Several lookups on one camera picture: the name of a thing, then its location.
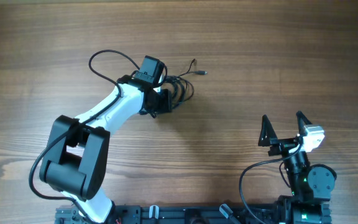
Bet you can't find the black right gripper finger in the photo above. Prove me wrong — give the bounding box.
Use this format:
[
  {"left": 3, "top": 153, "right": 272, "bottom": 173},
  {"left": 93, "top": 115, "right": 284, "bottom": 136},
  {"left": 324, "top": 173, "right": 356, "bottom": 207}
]
[
  {"left": 296, "top": 111, "right": 312, "bottom": 135},
  {"left": 258, "top": 114, "right": 278, "bottom": 147}
]

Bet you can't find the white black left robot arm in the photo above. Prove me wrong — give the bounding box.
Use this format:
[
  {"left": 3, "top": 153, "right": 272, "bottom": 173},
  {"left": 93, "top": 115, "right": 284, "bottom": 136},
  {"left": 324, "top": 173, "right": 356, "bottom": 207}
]
[{"left": 33, "top": 56, "right": 171, "bottom": 223}]

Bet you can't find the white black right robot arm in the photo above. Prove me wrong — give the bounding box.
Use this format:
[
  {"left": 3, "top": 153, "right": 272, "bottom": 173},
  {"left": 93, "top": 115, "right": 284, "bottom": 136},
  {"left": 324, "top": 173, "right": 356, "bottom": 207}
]
[{"left": 258, "top": 111, "right": 337, "bottom": 224}]

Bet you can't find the thin black usb cable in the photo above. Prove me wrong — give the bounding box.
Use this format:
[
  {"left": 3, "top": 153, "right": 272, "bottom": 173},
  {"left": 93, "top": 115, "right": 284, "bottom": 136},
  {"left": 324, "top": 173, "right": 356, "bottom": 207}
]
[{"left": 160, "top": 58, "right": 198, "bottom": 110}]

